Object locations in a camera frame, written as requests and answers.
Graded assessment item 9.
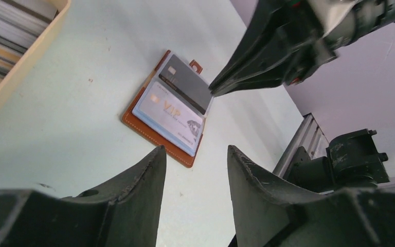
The aluminium frame rail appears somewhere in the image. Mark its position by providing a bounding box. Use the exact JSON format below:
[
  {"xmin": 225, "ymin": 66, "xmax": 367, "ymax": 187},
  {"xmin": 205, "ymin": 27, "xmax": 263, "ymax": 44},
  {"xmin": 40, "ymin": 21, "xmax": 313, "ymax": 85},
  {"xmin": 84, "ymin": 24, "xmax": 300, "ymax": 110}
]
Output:
[{"xmin": 273, "ymin": 113, "xmax": 329, "ymax": 178}]

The beige oval tray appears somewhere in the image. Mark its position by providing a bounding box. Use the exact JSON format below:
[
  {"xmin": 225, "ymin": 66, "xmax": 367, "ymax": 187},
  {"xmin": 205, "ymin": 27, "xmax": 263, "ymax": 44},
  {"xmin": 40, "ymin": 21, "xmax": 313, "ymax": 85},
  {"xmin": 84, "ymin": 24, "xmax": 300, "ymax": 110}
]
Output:
[{"xmin": 0, "ymin": 0, "xmax": 72, "ymax": 109}]

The grey credit card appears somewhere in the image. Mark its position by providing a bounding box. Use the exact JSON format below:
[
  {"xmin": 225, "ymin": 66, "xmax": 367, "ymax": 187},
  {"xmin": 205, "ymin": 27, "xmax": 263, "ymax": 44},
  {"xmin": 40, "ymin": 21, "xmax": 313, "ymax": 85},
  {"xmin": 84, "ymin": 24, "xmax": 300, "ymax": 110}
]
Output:
[{"xmin": 132, "ymin": 80, "xmax": 204, "ymax": 157}]

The black credit card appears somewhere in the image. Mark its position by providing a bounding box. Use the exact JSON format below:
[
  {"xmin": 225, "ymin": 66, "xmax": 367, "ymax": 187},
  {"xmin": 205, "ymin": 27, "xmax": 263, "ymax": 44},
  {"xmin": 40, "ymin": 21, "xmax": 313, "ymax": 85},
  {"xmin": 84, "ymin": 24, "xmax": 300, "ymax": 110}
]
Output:
[{"xmin": 158, "ymin": 53, "xmax": 213, "ymax": 115}]

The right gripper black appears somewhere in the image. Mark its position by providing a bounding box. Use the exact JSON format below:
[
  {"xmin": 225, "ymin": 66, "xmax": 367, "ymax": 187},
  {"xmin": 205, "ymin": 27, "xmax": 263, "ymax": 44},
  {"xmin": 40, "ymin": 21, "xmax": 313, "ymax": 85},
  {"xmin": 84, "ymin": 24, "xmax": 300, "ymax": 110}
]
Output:
[{"xmin": 209, "ymin": 1, "xmax": 395, "ymax": 97}]

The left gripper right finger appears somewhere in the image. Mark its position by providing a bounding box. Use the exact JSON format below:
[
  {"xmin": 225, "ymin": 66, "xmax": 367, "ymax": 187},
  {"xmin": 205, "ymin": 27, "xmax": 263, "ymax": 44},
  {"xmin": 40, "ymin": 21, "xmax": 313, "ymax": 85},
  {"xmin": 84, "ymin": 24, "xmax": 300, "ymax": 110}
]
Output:
[{"xmin": 227, "ymin": 145, "xmax": 395, "ymax": 246}]

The brown leather card holder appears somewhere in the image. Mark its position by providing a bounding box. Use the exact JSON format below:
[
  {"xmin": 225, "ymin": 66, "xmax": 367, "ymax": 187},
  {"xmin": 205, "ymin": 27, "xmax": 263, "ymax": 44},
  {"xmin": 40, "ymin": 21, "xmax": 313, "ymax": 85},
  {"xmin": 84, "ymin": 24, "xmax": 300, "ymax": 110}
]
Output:
[{"xmin": 121, "ymin": 50, "xmax": 213, "ymax": 168}]

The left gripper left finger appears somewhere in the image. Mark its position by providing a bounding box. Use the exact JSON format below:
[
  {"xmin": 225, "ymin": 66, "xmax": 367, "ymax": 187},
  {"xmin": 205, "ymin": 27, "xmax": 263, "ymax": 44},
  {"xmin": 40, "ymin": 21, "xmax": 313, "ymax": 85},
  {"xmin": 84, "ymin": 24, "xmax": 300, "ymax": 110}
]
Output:
[{"xmin": 0, "ymin": 146, "xmax": 167, "ymax": 246}]

